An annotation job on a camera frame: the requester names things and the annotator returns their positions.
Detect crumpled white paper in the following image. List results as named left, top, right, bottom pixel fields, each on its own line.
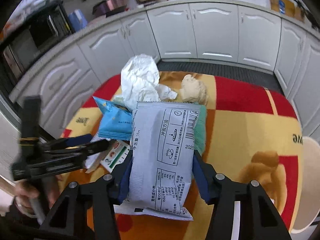
left=113, top=54, right=177, bottom=111

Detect metal pot on counter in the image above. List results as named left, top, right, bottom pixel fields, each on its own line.
left=92, top=0, right=127, bottom=17

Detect dark floor mat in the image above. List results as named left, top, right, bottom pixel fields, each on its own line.
left=157, top=61, right=284, bottom=95

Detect white round stool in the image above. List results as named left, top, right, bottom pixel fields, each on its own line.
left=292, top=137, right=319, bottom=233

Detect red yellow patterned tablecloth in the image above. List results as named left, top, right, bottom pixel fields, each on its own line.
left=57, top=71, right=304, bottom=240

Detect white wrapper under sachet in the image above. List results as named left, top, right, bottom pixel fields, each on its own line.
left=85, top=134, right=111, bottom=173

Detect blue box on counter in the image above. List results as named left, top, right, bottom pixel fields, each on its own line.
left=68, top=9, right=88, bottom=32

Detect crumpled beige tissue ball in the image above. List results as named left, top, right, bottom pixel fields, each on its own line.
left=180, top=74, right=208, bottom=105

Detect blue snack packet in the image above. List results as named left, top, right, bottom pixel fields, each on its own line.
left=93, top=96, right=132, bottom=141

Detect white kitchen cabinets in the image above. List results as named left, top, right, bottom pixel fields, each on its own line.
left=9, top=0, right=319, bottom=139

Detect green cloth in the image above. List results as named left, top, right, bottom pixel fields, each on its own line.
left=194, top=105, right=207, bottom=155

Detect grey-white snack packet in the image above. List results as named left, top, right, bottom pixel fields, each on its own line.
left=116, top=102, right=201, bottom=221

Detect small red green sachet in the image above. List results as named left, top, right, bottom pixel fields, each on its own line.
left=100, top=140, right=130, bottom=173

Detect person's left hand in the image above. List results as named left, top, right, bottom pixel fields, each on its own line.
left=15, top=175, right=62, bottom=217

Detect black microwave oven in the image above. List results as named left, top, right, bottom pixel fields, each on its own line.
left=1, top=0, right=75, bottom=82

